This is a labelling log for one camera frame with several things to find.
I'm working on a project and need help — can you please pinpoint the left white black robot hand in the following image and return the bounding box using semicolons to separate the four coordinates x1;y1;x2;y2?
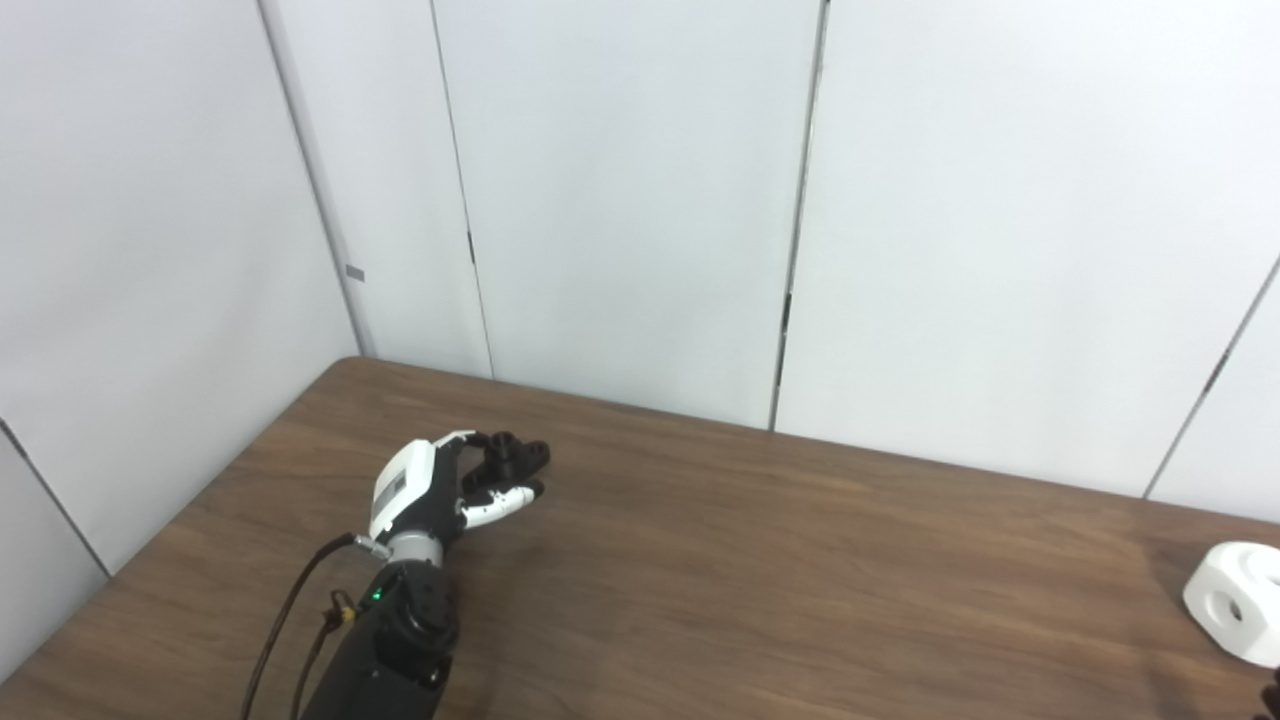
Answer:
368;430;546;566

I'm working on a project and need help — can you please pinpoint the round white plastic piece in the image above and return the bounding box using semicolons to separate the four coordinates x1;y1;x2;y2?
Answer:
1182;541;1280;669

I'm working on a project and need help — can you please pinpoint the black flanged holder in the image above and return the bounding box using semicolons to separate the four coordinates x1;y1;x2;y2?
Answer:
462;431;552;496

